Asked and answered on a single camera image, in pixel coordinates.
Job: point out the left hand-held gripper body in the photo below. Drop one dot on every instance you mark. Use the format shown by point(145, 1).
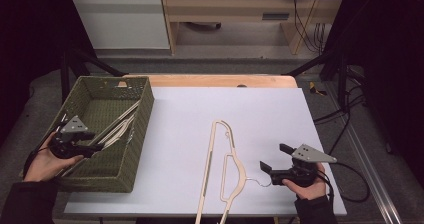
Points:
point(73, 126)

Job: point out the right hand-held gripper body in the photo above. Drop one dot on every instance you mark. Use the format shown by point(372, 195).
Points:
point(311, 154)

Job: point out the green woven basket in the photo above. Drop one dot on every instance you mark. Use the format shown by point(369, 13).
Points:
point(100, 104)

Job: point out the beige clothes hanger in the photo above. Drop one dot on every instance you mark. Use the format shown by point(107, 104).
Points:
point(124, 115)
point(208, 160)

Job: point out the person's right hand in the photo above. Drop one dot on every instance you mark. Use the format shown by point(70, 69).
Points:
point(310, 192)

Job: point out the person's left hand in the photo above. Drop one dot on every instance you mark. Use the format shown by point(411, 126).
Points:
point(43, 167)

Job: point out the black metal stand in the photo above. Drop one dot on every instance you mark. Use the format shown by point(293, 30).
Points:
point(65, 77)
point(340, 80)

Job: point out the yellow and black tool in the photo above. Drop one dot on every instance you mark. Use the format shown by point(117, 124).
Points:
point(313, 88)

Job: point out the wooden table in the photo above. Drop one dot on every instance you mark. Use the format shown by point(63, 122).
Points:
point(216, 80)

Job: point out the white table sheet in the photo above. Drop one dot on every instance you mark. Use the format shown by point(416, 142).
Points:
point(186, 110)

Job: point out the black curtain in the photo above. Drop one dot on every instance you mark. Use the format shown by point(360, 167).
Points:
point(30, 34)
point(390, 50)

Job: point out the white cabinet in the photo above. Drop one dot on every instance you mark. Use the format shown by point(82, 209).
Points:
point(123, 27)

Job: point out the light wooden desk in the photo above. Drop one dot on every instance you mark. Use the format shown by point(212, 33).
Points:
point(226, 7)

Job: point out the aluminium floor rail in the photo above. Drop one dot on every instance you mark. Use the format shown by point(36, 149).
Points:
point(384, 204)

